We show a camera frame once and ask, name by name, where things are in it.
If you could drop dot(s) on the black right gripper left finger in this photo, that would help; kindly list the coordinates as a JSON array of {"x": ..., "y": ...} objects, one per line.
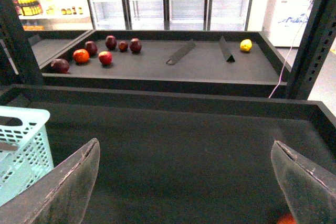
[{"x": 61, "y": 196}]

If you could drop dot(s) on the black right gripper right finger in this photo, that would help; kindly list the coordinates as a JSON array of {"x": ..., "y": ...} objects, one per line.
[{"x": 309, "y": 189}]

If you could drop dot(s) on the red yellow apple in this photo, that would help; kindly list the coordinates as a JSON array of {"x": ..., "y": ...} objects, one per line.
[{"x": 286, "y": 219}]

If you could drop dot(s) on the light blue plastic basket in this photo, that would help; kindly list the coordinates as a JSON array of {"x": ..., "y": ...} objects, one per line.
[{"x": 25, "y": 153}]

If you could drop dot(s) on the dark red apple front-left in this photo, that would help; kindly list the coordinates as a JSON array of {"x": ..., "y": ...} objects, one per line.
[{"x": 60, "y": 66}]

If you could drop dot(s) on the bright red apple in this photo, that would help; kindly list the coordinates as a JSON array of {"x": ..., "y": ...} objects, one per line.
[{"x": 105, "y": 57}]

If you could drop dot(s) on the dark red apple middle-left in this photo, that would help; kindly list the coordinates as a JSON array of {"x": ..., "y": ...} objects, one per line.
[{"x": 91, "y": 48}]

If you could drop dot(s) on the small dark red apple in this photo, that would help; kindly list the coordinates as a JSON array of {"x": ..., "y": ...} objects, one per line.
[{"x": 123, "y": 46}]

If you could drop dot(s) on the dark red apple back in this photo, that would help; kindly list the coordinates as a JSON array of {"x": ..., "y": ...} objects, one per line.
[{"x": 111, "y": 42}]

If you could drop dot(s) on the dark red apple right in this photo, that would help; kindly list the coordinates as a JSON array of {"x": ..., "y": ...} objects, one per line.
[{"x": 135, "y": 45}]

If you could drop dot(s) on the black near display tray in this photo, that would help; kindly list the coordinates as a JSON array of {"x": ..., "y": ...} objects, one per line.
[{"x": 176, "y": 158}]

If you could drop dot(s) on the black display tray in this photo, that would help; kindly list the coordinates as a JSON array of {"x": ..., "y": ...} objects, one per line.
[
  {"x": 176, "y": 158},
  {"x": 262, "y": 72}
]

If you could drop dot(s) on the orange red fruit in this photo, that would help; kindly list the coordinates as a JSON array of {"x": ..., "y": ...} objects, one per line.
[{"x": 81, "y": 56}]

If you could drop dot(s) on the black left side tray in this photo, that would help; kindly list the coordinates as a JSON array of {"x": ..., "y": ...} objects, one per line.
[{"x": 47, "y": 44}]

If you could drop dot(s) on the black far display tray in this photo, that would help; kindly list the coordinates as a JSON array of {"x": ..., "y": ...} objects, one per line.
[{"x": 262, "y": 72}]

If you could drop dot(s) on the yellow lemon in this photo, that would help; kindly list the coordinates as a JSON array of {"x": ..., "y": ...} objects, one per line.
[{"x": 246, "y": 45}]

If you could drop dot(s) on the black triangular divider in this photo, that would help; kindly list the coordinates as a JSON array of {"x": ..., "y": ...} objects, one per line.
[{"x": 227, "y": 54}]

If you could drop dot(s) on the white blue chest freezer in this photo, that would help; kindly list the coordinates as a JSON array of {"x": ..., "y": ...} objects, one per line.
[{"x": 285, "y": 21}]

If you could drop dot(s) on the black flat divider strip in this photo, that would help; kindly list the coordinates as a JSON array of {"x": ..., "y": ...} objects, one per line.
[{"x": 183, "y": 51}]

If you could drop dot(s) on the grocery shelf with bottles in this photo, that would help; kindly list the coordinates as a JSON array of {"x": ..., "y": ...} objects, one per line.
[{"x": 50, "y": 15}]

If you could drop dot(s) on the glass door refrigerator row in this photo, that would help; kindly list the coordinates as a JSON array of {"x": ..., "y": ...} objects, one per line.
[{"x": 206, "y": 15}]

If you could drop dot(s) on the black left rack post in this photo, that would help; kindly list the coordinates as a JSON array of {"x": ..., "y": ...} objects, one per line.
[{"x": 18, "y": 45}]

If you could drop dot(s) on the black perforated right post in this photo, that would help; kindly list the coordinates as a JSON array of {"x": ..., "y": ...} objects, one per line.
[{"x": 316, "y": 42}]

